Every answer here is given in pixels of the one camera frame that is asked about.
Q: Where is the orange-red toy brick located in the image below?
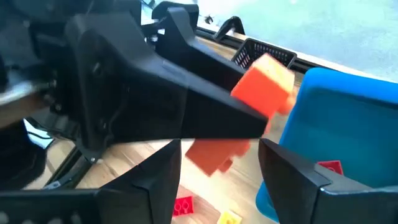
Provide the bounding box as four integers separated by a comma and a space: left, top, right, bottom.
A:
185, 52, 297, 177

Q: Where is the black frame clamp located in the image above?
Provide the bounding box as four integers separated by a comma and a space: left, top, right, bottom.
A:
213, 15, 246, 43

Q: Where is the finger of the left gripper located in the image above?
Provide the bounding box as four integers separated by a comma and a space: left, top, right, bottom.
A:
154, 6, 247, 92
65, 12, 269, 156

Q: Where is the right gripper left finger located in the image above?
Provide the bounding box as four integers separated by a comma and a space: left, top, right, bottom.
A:
0, 138, 183, 224

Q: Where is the black mesh bin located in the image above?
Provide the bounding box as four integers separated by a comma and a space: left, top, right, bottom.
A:
231, 37, 299, 72

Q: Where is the red toy brick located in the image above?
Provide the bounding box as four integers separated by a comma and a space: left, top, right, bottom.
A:
317, 159, 345, 176
172, 195, 195, 217

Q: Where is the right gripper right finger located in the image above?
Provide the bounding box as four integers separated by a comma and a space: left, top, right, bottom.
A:
257, 138, 398, 224

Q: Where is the blue plastic bin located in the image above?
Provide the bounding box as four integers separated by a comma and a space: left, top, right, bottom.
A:
254, 67, 398, 223

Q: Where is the small yellow-orange toy brick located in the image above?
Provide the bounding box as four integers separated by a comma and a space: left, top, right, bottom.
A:
216, 210, 243, 224

